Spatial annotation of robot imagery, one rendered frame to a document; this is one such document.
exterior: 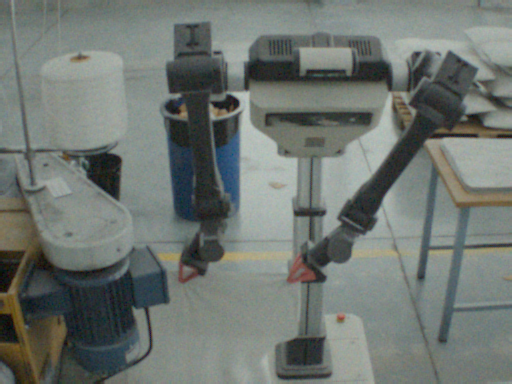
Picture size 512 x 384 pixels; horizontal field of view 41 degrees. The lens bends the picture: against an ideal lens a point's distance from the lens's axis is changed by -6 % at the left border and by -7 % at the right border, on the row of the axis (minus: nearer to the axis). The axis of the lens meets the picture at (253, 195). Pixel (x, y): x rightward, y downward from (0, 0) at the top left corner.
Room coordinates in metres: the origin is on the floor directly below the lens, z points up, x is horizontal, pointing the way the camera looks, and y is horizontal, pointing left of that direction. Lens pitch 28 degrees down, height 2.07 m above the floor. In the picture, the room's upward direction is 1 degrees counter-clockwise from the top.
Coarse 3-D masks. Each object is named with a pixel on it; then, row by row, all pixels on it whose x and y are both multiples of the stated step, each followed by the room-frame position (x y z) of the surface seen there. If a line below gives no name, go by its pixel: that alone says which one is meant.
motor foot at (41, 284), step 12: (24, 276) 1.09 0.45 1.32; (36, 276) 1.12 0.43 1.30; (48, 276) 1.12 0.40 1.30; (24, 288) 1.06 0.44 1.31; (36, 288) 1.08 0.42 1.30; (48, 288) 1.08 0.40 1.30; (60, 288) 1.08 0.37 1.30; (24, 300) 1.05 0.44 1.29; (36, 300) 1.08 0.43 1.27; (48, 300) 1.08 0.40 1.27; (60, 300) 1.08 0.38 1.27; (24, 312) 1.04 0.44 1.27; (36, 312) 1.07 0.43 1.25; (48, 312) 1.07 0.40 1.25; (60, 312) 1.07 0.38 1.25
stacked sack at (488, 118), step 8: (496, 104) 4.80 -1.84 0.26; (504, 104) 4.79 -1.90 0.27; (480, 112) 4.73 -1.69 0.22; (488, 112) 4.67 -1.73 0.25; (496, 112) 4.65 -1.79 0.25; (504, 112) 4.64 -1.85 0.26; (488, 120) 4.57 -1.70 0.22; (496, 120) 4.55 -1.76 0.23; (504, 120) 4.55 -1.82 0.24; (504, 128) 4.54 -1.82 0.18
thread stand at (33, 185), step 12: (12, 0) 1.27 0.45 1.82; (12, 12) 1.27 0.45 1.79; (12, 24) 1.27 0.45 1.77; (12, 36) 1.27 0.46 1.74; (24, 108) 1.27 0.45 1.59; (24, 120) 1.27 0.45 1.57; (24, 132) 1.27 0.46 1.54; (108, 144) 1.27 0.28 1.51; (24, 156) 1.26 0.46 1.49; (72, 156) 1.23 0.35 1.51; (84, 156) 1.22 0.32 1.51; (36, 180) 1.28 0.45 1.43
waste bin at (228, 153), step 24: (240, 96) 3.86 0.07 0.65; (168, 120) 3.62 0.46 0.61; (216, 120) 3.52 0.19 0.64; (240, 120) 3.69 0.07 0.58; (168, 144) 3.67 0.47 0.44; (216, 144) 3.55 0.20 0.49; (240, 144) 3.71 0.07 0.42; (192, 168) 3.55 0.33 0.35; (240, 168) 3.72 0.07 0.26; (192, 192) 3.56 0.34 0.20; (192, 216) 3.57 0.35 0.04
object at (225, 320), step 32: (192, 288) 1.47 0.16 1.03; (224, 288) 1.46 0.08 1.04; (256, 288) 1.45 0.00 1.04; (288, 288) 1.46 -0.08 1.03; (160, 320) 1.47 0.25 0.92; (192, 320) 1.47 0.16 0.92; (224, 320) 1.46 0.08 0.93; (256, 320) 1.45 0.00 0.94; (288, 320) 1.46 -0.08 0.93; (160, 352) 1.43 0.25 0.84; (192, 352) 1.43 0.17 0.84; (224, 352) 1.43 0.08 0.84; (256, 352) 1.43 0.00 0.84
